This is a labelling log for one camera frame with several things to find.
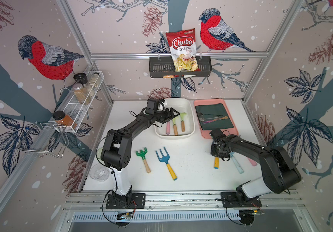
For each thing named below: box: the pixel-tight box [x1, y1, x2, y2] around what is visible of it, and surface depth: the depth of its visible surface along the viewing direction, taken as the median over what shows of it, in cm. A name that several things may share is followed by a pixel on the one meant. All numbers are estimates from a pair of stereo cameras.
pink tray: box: [194, 98, 239, 139], surface depth 113 cm
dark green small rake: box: [135, 147, 152, 174], surface depth 92 cm
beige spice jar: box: [72, 83, 91, 105], surface depth 74 cm
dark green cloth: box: [195, 102, 234, 131], surface depth 112 cm
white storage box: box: [154, 97, 196, 140], surface depth 105 cm
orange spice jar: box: [52, 110, 78, 130], surface depth 62 cm
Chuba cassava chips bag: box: [165, 28, 201, 73], surface depth 85 cm
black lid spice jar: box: [73, 72, 89, 87], surface depth 76 cm
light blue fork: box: [229, 151, 244, 174], surface depth 87 cm
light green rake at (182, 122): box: [180, 112, 187, 132], surface depth 106 cm
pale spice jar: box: [89, 72, 101, 88], surface depth 87 cm
